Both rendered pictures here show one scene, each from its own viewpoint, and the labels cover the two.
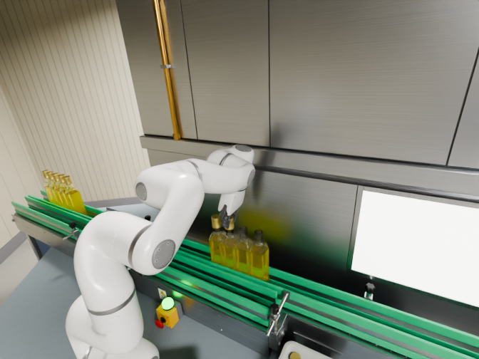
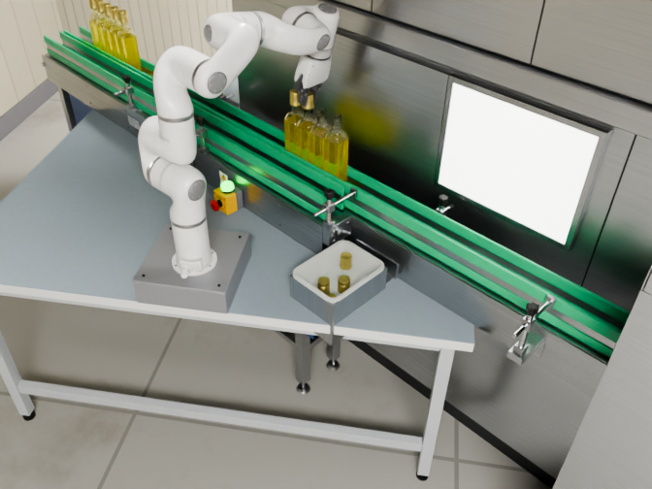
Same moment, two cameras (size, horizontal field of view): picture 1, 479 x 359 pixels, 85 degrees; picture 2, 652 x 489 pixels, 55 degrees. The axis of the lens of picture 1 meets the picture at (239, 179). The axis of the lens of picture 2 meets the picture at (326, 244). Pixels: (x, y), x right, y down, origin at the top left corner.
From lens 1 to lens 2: 101 cm
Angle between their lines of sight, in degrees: 18
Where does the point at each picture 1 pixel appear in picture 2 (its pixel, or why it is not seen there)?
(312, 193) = (406, 79)
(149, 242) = (207, 70)
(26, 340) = (75, 192)
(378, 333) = (430, 241)
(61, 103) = not seen: outside the picture
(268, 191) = (362, 70)
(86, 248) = (163, 70)
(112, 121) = not seen: outside the picture
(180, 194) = (236, 39)
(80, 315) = (150, 127)
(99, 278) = (170, 93)
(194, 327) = (252, 219)
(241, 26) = not seen: outside the picture
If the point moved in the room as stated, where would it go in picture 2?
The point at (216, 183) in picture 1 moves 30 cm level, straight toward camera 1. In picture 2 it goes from (279, 40) to (250, 93)
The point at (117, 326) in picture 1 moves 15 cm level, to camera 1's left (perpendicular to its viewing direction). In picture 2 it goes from (178, 135) to (119, 127)
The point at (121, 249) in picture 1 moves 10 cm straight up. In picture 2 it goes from (187, 73) to (181, 28)
